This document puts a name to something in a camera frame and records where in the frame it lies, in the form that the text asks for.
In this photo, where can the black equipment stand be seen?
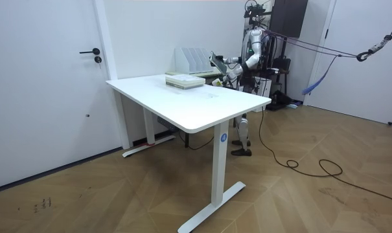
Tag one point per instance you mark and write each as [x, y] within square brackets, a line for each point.
[281, 63]

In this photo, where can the dark wall cabinet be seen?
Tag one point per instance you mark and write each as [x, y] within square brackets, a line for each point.
[288, 16]

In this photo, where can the black door lock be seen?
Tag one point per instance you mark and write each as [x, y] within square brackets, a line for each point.
[98, 59]

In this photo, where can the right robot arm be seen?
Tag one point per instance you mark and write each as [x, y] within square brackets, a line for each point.
[233, 60]

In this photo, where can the black power strip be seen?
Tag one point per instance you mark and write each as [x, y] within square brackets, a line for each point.
[166, 123]

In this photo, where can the plain white door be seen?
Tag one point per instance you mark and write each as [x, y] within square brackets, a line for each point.
[361, 90]

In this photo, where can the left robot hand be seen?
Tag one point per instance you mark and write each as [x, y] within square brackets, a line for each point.
[219, 82]

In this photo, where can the robot legs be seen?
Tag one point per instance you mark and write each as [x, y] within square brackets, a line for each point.
[243, 129]

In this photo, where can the white box cabinet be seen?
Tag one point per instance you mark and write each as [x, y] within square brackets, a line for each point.
[266, 92]

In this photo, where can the thick pale book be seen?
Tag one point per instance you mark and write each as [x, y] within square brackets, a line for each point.
[184, 86]

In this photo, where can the black bag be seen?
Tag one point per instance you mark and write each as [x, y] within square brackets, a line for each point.
[281, 98]

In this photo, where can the robot body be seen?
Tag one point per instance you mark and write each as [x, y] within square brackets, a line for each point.
[247, 40]

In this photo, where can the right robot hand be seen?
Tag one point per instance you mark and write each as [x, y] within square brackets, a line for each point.
[220, 59]

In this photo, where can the white standing desk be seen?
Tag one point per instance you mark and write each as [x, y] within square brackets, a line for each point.
[189, 103]

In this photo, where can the white file organizer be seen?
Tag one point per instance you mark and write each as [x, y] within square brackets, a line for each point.
[194, 59]

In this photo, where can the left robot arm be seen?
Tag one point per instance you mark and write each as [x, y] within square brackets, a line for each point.
[256, 48]

